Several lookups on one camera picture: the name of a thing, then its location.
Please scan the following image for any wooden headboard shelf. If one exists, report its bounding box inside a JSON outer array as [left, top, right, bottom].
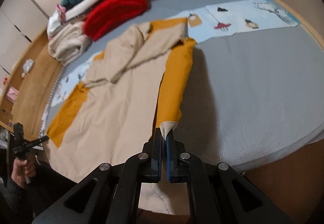
[[0, 28, 64, 138]]

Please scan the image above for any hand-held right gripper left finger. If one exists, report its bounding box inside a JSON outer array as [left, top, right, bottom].
[[32, 127, 164, 224]]

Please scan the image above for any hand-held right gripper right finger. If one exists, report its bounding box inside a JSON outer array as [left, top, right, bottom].
[[166, 130, 295, 224]]

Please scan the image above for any pink box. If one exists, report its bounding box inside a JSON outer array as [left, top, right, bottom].
[[6, 87, 19, 102]]

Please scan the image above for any person's left forearm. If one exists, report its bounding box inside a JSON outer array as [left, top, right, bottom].
[[0, 176, 81, 224]]

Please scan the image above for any white folded quilt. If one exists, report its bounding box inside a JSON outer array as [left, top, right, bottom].
[[64, 0, 119, 21]]

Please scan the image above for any red quilted blanket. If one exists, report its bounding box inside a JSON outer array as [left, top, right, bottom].
[[83, 0, 148, 42]]

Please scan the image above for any person's left hand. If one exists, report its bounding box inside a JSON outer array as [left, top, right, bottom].
[[11, 157, 37, 188]]

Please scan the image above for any white and pink cloth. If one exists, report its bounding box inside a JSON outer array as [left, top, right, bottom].
[[47, 4, 67, 37]]

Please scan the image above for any grey bed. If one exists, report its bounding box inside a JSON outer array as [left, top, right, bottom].
[[38, 0, 324, 174]]

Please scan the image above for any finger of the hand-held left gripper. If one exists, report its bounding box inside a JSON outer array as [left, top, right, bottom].
[[23, 136, 49, 151]]

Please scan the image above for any light blue printed blanket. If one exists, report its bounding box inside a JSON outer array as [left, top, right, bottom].
[[51, 0, 300, 108]]

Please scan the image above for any tissue pack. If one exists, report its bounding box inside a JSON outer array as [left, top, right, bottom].
[[22, 59, 34, 74]]

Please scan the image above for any beige and yellow jacket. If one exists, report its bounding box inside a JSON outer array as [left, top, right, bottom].
[[42, 17, 197, 214]]

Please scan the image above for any cream fleece blanket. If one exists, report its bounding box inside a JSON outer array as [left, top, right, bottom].
[[48, 22, 92, 66]]

